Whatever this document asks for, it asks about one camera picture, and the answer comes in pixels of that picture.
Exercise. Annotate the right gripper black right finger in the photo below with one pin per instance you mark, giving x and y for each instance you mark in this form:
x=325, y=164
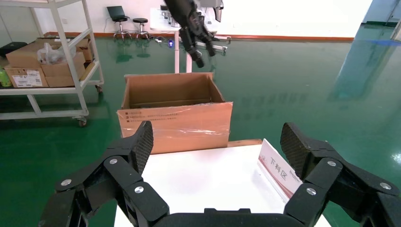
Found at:
x=332, y=178

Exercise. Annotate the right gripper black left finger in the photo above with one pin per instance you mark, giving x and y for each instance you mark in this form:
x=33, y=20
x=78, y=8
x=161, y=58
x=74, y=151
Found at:
x=125, y=185

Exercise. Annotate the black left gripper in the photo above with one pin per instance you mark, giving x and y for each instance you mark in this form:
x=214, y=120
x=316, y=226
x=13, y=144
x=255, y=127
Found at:
x=184, y=14

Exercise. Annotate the large open cardboard box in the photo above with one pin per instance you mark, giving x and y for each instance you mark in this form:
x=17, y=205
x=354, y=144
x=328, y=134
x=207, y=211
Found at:
x=175, y=125

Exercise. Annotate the small dark-brown cardboard box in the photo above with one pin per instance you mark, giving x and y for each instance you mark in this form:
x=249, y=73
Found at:
x=85, y=48

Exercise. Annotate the low plain cardboard box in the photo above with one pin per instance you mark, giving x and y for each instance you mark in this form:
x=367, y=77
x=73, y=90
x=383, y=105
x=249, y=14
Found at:
x=61, y=81

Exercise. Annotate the medium plain cardboard box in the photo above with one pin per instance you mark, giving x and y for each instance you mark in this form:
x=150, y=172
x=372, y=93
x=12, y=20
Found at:
x=59, y=68

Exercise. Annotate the cardboard box with white label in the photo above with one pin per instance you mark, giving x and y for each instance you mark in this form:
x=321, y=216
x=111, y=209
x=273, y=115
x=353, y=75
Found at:
x=26, y=77

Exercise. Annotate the big plain cardboard box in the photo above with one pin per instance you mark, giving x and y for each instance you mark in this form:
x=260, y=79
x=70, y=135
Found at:
x=22, y=56

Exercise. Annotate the power strip with blue light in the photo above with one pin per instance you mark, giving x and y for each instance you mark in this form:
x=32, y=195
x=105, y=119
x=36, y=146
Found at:
x=170, y=43

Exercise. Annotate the white desk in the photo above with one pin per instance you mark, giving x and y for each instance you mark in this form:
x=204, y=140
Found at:
x=177, y=61

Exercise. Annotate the black hanging device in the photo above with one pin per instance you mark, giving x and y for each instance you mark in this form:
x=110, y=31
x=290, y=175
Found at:
x=217, y=11

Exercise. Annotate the white red sign card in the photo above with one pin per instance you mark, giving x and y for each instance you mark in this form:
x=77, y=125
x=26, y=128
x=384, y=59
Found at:
x=277, y=169

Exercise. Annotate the black round stool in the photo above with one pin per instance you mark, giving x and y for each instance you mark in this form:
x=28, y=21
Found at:
x=121, y=20
x=140, y=20

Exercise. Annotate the black laptop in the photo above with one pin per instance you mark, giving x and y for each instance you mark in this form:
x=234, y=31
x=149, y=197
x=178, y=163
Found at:
x=115, y=12

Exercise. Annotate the brown wooden board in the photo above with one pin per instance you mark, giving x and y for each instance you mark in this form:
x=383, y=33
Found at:
x=244, y=143

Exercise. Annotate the white wheeled shelf cart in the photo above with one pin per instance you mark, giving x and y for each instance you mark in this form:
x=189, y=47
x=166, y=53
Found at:
x=78, y=91

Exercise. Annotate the white plastic bag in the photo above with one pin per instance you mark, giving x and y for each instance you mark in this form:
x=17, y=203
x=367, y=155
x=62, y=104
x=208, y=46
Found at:
x=51, y=53

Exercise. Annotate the green bottle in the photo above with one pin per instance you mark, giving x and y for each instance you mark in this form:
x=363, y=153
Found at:
x=4, y=78

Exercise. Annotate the black bag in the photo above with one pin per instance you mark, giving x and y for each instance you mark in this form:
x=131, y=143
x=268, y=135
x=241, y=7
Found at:
x=11, y=48

